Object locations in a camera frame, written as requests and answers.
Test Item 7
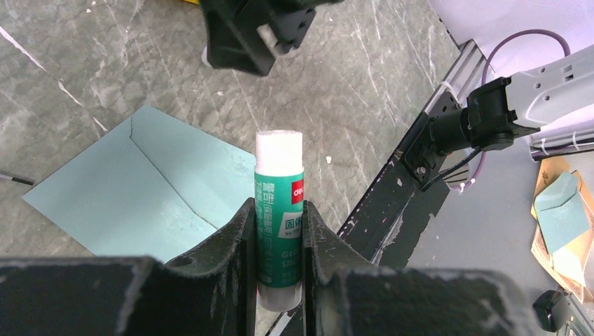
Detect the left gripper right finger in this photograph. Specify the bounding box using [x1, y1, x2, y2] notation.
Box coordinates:
[302, 202, 541, 335]

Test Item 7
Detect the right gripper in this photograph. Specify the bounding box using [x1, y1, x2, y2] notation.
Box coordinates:
[200, 0, 341, 77]

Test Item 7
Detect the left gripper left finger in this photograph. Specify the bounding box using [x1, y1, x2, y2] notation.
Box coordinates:
[1, 198, 256, 335]

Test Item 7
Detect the teal envelope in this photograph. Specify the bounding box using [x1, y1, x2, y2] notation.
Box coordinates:
[24, 106, 255, 262]

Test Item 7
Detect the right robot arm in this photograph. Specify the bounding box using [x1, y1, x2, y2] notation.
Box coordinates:
[200, 1, 593, 190]

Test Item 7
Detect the black orange screwdriver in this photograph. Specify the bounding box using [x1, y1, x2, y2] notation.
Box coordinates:
[0, 174, 34, 186]

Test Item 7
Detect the stack of spare envelopes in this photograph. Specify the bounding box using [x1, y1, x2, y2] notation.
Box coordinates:
[530, 157, 593, 303]

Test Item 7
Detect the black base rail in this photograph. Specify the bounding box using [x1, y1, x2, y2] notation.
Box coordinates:
[266, 92, 465, 336]

